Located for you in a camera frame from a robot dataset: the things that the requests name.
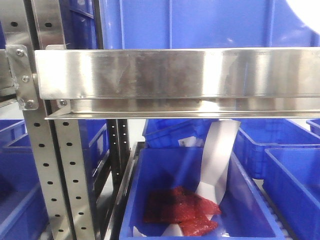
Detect light blue round tray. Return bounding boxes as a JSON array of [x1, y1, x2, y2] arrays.
[[286, 0, 320, 34]]

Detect blue bin behind center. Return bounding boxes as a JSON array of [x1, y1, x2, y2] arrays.
[[142, 118, 218, 148]]

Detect white paper strip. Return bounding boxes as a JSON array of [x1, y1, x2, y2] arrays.
[[126, 120, 240, 240]]

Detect red mesh bag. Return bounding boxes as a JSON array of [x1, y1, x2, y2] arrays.
[[143, 186, 222, 237]]

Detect blue bin rear right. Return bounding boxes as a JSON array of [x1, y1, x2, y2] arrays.
[[233, 118, 320, 180]]

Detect large blue upper bin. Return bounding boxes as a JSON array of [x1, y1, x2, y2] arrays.
[[100, 0, 320, 49]]

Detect blue bin with red bag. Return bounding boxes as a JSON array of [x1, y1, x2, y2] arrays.
[[119, 147, 285, 240]]

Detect blue bin at right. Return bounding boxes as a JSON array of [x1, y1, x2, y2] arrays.
[[263, 148, 320, 240]]

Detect blue bin lower left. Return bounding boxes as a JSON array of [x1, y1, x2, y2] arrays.
[[0, 119, 48, 240]]

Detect stainless steel shelf rail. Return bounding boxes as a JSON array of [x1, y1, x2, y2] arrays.
[[35, 47, 320, 120]]

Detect perforated steel shelf post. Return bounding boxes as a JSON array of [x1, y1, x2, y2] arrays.
[[0, 0, 100, 240]]

